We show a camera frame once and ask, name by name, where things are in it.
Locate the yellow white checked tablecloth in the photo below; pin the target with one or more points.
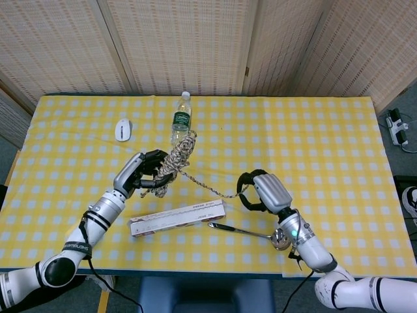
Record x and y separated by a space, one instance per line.
325 146

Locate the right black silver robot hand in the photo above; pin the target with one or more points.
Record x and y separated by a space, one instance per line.
272 190

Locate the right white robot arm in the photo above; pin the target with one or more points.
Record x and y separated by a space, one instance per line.
312 251

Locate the clear plastic water bottle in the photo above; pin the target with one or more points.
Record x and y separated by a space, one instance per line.
180 117

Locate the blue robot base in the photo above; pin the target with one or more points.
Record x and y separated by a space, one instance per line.
205 295

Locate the long baking paper box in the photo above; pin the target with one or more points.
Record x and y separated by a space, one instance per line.
176 220

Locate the white power strip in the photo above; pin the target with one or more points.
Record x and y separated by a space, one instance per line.
397 127

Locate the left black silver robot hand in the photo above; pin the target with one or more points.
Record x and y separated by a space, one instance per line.
128 172

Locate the stainless steel ladle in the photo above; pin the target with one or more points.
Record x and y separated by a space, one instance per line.
241 230

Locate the black white sneaker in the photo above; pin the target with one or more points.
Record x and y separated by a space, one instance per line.
411 203

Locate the woven bamboo folding screen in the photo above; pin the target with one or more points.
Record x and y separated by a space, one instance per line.
182 45

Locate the white computer mouse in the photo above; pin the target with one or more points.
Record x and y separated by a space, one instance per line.
123 130

